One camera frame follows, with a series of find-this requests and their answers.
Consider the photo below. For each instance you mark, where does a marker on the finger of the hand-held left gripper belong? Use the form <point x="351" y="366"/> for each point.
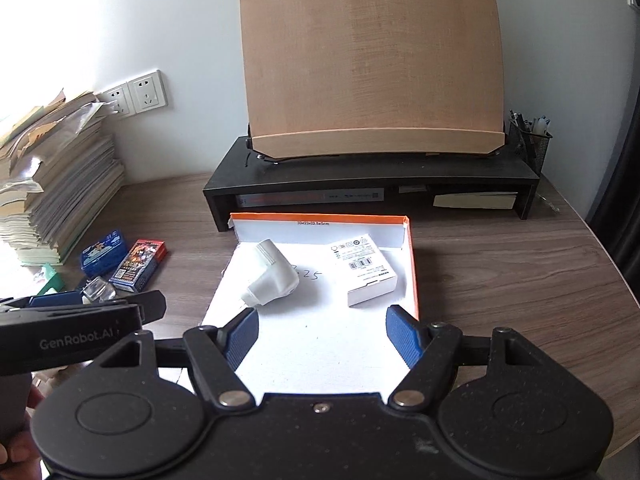
<point x="55" y="301"/>
<point x="152" y="306"/>

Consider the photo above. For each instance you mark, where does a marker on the playing card box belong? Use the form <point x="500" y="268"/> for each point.
<point x="138" y="265"/>

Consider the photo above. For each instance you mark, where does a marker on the stack of books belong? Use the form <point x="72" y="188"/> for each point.
<point x="65" y="200"/>

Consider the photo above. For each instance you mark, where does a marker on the white angled power adapter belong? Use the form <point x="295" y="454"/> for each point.
<point x="272" y="280"/>

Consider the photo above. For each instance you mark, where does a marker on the clear plastic item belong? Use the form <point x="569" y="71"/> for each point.
<point x="102" y="291"/>

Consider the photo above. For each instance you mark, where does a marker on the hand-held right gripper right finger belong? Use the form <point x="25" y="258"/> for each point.
<point x="402" y="335"/>

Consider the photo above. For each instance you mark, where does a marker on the beige envelope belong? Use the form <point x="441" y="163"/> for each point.
<point x="472" y="201"/>

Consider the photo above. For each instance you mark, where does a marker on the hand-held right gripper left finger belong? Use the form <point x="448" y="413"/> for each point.
<point x="242" y="335"/>

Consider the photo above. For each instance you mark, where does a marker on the orange white cardboard box lid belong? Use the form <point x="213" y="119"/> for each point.
<point x="320" y="340"/>

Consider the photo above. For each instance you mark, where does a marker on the black mesh pen holder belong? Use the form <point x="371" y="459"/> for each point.
<point x="535" y="150"/>

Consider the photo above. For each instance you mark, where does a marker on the green white packet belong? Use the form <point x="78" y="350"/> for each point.
<point x="51" y="280"/>

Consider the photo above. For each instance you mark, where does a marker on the black monitor riser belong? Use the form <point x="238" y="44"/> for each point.
<point x="350" y="177"/>

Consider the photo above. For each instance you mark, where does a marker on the wooden book stand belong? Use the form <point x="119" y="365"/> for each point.
<point x="370" y="60"/>

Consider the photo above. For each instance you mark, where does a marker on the white wall socket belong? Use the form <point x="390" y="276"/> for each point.
<point x="114" y="101"/>
<point x="146" y="91"/>

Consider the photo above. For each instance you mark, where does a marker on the small white carton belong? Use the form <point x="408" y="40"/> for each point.
<point x="365" y="270"/>

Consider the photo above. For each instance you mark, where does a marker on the person's left hand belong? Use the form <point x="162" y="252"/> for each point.
<point x="17" y="457"/>

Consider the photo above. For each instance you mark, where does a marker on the book with white spine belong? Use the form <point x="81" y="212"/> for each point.
<point x="310" y="198"/>

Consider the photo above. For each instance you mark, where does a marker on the blue tissue packet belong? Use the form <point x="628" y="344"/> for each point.
<point x="104" y="254"/>

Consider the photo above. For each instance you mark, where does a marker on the pile of crumpled paper envelopes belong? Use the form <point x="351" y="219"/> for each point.
<point x="45" y="120"/>

